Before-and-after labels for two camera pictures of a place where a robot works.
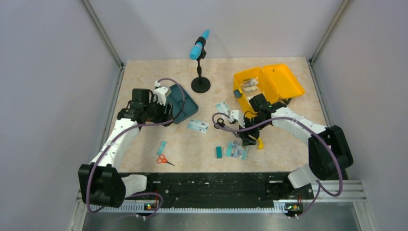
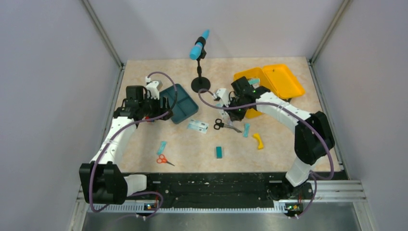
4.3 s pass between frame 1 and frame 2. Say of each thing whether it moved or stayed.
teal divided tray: stayed
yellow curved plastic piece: stayed
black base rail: stayed
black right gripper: moved
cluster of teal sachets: moved
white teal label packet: stayed
